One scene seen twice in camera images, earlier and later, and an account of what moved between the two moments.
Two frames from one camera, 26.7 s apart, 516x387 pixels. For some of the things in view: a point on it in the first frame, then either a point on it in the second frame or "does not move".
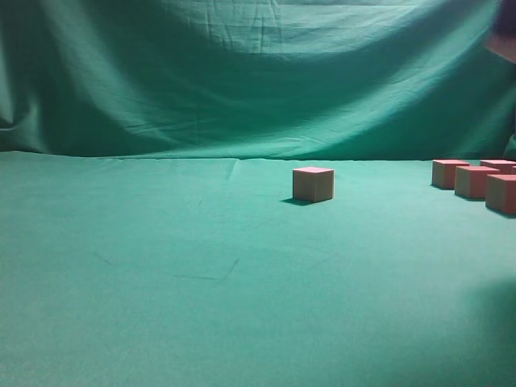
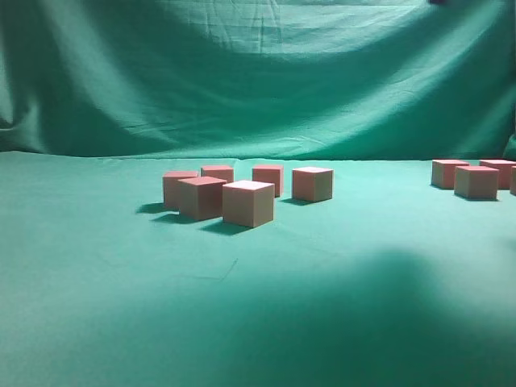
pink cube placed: (313, 184) does not move
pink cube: (471, 181) does not move
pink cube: (443, 172) does not move
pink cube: (501, 193) → (171, 188)
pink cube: (503, 165) does not move
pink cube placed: (503, 46) → (248, 203)
